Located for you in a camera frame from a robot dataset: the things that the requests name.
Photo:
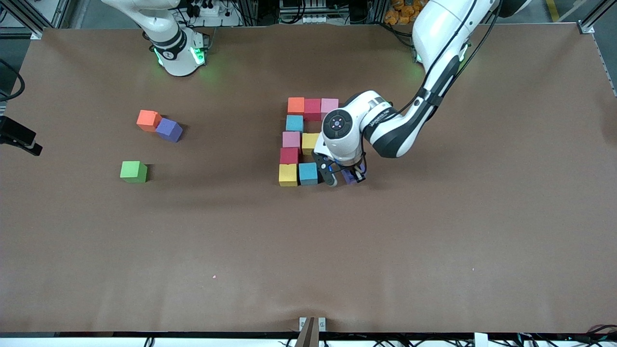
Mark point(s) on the red foam cube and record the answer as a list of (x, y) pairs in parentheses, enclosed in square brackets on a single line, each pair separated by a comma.
[(289, 156), (312, 108)]

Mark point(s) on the orange foam cube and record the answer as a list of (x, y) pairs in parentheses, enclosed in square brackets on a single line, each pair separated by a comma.
[(147, 119), (296, 106)]

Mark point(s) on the yellow foam cube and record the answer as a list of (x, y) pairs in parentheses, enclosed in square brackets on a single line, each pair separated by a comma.
[(288, 174), (309, 142)]

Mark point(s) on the cyan foam cube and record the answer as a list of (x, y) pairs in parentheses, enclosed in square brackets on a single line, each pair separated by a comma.
[(308, 173), (294, 123)]

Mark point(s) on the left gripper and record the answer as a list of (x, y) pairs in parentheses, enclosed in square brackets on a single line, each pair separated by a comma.
[(357, 172)]

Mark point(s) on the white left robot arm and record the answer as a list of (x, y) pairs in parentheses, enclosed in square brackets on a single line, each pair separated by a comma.
[(434, 29)]

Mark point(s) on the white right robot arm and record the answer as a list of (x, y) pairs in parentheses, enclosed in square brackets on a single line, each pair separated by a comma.
[(181, 62)]

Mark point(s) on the brown table mat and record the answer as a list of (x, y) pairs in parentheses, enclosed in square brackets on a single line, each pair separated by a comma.
[(308, 241)]

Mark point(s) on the metal equipment rack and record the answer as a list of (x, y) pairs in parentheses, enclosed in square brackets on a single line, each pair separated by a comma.
[(308, 14)]

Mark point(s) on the purple foam cube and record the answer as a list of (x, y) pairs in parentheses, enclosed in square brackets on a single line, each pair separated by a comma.
[(168, 129), (349, 177)]

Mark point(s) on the brown wooden post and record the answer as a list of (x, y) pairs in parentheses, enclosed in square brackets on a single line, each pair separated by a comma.
[(307, 337)]

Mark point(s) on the pink foam cube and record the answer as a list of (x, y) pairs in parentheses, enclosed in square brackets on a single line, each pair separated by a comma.
[(291, 140), (328, 104)]

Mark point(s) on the green foam cube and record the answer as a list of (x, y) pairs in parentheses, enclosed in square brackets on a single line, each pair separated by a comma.
[(132, 171)]

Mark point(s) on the silver metal bracket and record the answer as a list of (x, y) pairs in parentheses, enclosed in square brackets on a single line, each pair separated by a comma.
[(322, 324)]

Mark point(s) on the pile of orange toy fruit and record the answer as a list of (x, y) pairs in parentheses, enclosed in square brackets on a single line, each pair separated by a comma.
[(397, 14)]

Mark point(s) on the aluminium frame profile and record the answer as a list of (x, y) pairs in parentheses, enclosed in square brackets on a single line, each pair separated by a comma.
[(597, 14), (29, 19)]

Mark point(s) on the white power strip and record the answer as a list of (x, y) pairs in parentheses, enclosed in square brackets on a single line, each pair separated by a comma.
[(217, 19)]

